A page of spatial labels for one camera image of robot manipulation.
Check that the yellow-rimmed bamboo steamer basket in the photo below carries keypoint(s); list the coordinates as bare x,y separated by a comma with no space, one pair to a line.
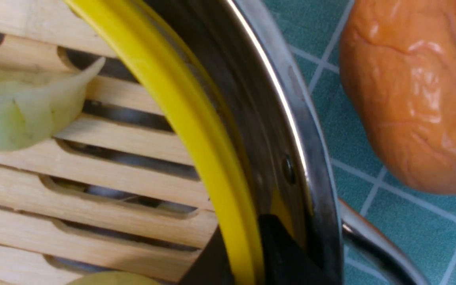
147,172

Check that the pale green bun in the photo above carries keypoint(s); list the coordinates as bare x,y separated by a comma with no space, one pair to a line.
113,278

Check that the stainless steel two-handled pot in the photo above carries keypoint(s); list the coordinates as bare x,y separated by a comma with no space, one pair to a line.
243,49

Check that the green checkered tablecloth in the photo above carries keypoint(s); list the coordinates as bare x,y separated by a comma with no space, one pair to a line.
422,225

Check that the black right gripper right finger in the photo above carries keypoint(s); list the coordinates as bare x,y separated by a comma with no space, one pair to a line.
285,262

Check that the green dumpling right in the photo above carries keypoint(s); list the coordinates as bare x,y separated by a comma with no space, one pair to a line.
35,106

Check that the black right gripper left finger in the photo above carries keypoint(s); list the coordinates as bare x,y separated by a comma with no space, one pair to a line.
212,266

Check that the brown toy walnut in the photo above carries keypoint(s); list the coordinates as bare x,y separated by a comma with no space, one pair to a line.
398,68

